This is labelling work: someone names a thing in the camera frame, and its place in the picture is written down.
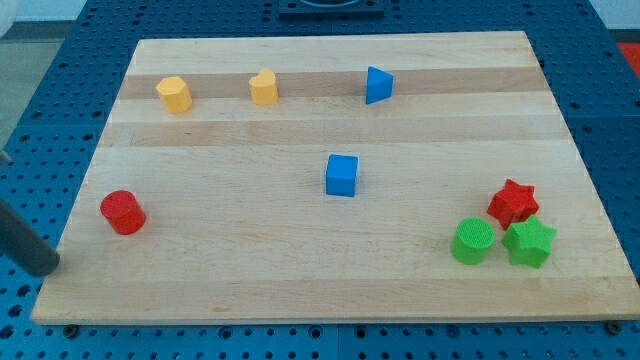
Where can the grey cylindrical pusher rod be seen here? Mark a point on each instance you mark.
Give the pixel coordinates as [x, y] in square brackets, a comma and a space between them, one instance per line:
[25, 246]

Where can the red cylinder block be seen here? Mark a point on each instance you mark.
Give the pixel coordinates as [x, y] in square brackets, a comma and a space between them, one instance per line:
[123, 212]

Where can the wooden board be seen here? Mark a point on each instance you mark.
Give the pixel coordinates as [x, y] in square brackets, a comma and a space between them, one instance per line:
[239, 228]

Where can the yellow hexagon block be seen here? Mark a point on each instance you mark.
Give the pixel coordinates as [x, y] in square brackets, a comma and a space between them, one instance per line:
[175, 94]

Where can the yellow heart block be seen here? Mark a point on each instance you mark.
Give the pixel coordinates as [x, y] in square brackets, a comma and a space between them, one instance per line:
[263, 87]

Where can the blue cube block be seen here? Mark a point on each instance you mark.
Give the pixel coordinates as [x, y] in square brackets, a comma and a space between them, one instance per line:
[341, 175]

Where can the blue triangle block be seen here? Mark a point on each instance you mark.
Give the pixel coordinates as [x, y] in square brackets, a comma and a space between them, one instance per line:
[379, 85]

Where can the green cylinder block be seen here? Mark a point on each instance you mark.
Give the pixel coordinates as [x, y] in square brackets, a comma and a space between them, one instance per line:
[472, 241]

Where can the red star block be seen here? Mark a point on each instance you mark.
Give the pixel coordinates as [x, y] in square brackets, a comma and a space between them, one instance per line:
[513, 203]

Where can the green star block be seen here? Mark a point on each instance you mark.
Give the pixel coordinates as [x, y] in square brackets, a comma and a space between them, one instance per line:
[529, 242]

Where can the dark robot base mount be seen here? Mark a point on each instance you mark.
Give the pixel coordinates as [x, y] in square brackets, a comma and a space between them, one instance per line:
[290, 8]

